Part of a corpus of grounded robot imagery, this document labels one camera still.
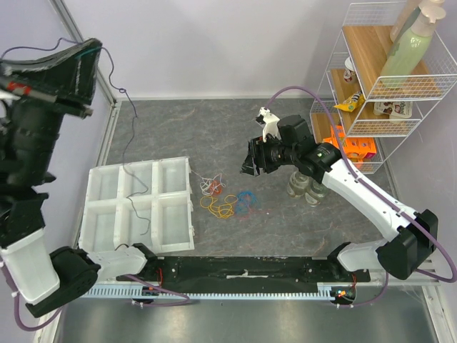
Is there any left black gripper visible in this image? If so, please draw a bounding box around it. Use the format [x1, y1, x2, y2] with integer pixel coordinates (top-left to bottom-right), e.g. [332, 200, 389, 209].
[0, 36, 111, 181]

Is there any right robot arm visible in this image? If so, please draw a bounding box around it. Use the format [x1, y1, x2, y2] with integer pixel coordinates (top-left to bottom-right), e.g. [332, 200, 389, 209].
[241, 112, 438, 282]

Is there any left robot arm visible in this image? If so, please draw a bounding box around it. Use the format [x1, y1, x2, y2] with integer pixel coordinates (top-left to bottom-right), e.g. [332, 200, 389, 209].
[1, 39, 157, 318]

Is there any left glass water bottle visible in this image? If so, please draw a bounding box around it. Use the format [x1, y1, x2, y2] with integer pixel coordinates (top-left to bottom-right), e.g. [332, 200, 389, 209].
[286, 171, 310, 199]

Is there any glass water bottle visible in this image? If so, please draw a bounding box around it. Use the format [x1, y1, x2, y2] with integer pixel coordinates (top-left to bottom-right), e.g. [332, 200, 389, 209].
[286, 171, 310, 199]
[304, 179, 328, 207]

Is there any right glass water bottle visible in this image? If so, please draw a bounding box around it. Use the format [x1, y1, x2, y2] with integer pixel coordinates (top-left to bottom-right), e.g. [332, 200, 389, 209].
[304, 179, 328, 207]

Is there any orange snack box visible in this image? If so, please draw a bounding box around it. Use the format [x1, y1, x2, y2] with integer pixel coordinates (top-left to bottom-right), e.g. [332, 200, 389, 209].
[323, 125, 378, 169]

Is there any white compartment tray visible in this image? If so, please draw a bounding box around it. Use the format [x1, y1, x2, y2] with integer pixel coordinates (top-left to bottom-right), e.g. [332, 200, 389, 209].
[78, 156, 194, 254]

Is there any yellow snack bag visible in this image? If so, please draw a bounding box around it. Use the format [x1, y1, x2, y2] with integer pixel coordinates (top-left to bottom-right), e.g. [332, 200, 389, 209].
[333, 91, 365, 113]

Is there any small white cup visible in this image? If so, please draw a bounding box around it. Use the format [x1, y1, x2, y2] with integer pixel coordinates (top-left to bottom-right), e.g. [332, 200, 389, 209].
[343, 57, 358, 84]

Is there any green lotion pump bottle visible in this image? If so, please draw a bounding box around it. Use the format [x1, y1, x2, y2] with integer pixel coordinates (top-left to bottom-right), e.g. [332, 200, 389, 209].
[380, 1, 446, 90]

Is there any beige pump bottle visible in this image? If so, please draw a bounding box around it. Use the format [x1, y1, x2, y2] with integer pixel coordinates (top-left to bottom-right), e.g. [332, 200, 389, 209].
[390, 0, 442, 43]

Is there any aluminium corner post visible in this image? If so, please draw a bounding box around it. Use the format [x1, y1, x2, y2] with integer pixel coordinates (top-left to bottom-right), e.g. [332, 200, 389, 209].
[49, 0, 118, 106]

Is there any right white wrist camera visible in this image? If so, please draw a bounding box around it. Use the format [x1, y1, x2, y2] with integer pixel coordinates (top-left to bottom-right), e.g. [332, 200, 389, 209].
[256, 107, 280, 142]

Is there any white wire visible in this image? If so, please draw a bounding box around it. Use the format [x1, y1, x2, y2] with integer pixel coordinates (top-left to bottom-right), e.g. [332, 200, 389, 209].
[192, 171, 227, 197]

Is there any pink wire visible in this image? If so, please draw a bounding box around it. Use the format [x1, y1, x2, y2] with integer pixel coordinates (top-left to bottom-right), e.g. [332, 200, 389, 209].
[237, 202, 271, 219]

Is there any yellow wire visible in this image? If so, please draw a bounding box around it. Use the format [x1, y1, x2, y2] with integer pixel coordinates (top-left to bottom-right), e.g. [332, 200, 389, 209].
[200, 194, 238, 220]

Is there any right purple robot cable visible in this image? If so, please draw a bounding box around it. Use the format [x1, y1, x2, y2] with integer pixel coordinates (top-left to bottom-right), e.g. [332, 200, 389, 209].
[266, 85, 457, 308]

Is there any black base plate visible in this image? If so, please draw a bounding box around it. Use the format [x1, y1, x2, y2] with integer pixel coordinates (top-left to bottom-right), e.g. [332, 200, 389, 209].
[136, 257, 371, 294]

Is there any white wire shelf rack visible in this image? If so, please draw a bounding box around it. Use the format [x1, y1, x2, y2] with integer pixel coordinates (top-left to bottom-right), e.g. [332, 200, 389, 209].
[318, 1, 456, 174]

